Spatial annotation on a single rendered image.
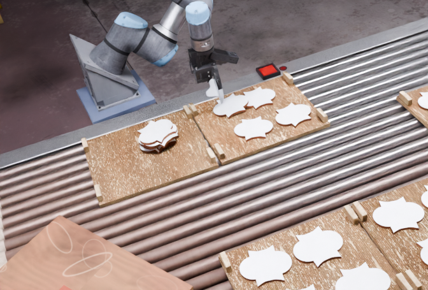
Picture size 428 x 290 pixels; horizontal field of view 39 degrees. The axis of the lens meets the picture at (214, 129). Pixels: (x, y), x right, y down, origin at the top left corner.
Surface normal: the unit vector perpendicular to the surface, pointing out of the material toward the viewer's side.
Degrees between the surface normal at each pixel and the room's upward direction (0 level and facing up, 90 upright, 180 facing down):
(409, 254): 0
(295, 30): 0
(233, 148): 0
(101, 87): 90
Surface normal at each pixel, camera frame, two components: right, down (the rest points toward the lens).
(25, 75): -0.13, -0.76
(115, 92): 0.39, 0.54
